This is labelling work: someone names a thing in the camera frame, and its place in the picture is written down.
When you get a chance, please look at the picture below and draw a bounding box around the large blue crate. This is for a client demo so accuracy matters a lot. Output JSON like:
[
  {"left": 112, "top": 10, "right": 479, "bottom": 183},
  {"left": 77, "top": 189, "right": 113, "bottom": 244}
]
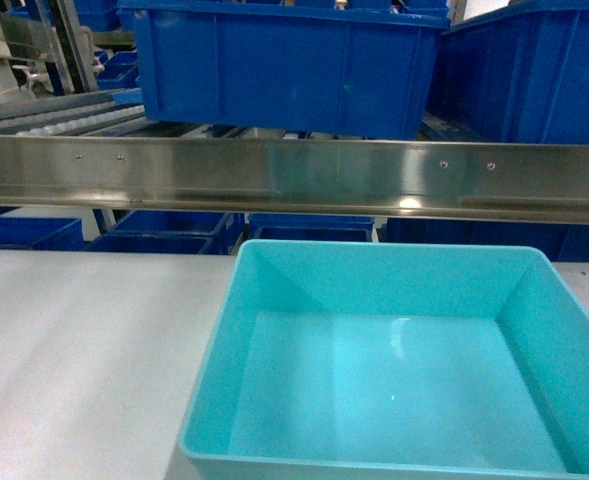
[
  {"left": 120, "top": 1, "right": 448, "bottom": 140},
  {"left": 427, "top": 1, "right": 589, "bottom": 145}
]

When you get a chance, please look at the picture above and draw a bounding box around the large blue crate right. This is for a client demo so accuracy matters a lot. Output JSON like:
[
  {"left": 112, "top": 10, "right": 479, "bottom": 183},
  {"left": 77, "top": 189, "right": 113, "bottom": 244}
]
[{"left": 427, "top": 1, "right": 589, "bottom": 145}]

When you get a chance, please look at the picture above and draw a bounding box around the blue crate under conveyor middle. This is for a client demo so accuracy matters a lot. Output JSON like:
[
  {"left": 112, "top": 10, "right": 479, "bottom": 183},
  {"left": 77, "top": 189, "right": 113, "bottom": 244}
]
[{"left": 86, "top": 210, "right": 245, "bottom": 255}]

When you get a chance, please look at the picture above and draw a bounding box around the teal plastic bin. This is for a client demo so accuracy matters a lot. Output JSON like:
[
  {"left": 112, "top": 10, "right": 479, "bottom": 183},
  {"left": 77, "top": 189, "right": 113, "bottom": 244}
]
[{"left": 178, "top": 240, "right": 589, "bottom": 479}]

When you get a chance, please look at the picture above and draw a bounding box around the blue crate under conveyor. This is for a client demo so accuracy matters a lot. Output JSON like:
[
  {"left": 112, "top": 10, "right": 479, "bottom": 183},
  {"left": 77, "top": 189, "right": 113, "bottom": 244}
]
[
  {"left": 86, "top": 210, "right": 245, "bottom": 255},
  {"left": 248, "top": 213, "right": 374, "bottom": 242},
  {"left": 0, "top": 217, "right": 85, "bottom": 251}
]

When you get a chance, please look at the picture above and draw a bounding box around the roller conveyor track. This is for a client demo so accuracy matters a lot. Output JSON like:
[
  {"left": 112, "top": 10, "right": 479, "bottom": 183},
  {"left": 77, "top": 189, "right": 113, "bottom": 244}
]
[{"left": 0, "top": 89, "right": 148, "bottom": 137}]

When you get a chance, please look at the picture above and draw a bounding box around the stainless steel conveyor rail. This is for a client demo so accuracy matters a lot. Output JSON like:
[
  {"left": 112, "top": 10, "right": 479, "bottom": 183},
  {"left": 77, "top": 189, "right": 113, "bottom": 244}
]
[{"left": 0, "top": 136, "right": 589, "bottom": 224}]

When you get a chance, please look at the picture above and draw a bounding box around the large blue crate centre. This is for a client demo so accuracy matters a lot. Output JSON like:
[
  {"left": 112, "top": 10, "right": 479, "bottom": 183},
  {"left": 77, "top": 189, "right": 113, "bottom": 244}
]
[{"left": 120, "top": 1, "right": 448, "bottom": 140}]

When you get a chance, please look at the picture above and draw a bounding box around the blue crate under conveyor left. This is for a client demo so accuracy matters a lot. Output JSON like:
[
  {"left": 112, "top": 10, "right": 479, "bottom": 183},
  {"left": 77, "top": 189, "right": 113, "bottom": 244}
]
[{"left": 0, "top": 217, "right": 85, "bottom": 251}]

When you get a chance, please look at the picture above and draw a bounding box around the blue crate under conveyor centre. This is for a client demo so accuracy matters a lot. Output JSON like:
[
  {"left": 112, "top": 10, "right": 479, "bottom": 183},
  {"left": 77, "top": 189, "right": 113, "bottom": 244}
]
[{"left": 248, "top": 213, "right": 374, "bottom": 242}]

